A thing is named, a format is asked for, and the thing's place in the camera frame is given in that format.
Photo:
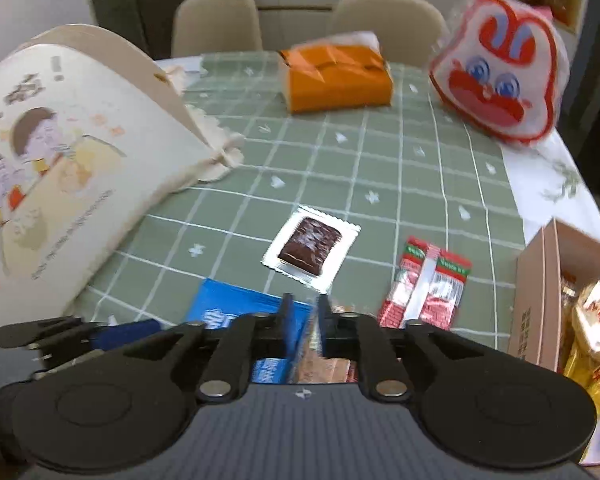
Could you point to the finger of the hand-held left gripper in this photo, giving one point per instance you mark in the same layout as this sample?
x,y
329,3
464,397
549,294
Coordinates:
x,y
125,334
65,357

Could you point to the orange tissue box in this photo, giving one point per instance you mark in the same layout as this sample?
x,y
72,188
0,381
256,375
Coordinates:
x,y
335,80

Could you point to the white printed table mat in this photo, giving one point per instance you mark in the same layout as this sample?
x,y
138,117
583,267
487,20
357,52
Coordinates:
x,y
545,185

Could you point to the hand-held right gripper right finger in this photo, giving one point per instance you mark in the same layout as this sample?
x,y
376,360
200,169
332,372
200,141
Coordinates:
x,y
324,325

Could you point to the red snack packet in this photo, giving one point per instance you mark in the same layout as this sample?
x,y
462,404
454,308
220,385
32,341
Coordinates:
x,y
425,285

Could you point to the white cartoon print bag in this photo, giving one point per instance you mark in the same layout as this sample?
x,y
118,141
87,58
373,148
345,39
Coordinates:
x,y
80,160

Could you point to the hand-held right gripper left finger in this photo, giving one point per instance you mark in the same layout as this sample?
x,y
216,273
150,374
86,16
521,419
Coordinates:
x,y
289,325

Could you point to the small brown cake packet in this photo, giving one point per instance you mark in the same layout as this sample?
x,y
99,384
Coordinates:
x,y
310,247

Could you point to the pink cardboard box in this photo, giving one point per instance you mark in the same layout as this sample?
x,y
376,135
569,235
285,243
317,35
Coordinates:
x,y
530,300

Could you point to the blue snack packet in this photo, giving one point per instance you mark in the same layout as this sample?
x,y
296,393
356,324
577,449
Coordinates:
x,y
230,305

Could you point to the red print pastry packet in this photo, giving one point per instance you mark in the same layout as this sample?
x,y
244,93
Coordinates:
x,y
325,370

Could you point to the yellow snack packet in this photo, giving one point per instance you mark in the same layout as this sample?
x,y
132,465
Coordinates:
x,y
587,385

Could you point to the glass door cabinet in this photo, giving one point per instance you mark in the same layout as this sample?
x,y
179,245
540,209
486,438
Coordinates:
x,y
130,0

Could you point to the beige dining chair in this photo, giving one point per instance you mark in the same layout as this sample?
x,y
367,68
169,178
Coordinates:
x,y
385,15
215,20

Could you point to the red and white bunny bag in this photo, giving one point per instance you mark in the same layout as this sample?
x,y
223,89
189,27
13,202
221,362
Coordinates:
x,y
500,75

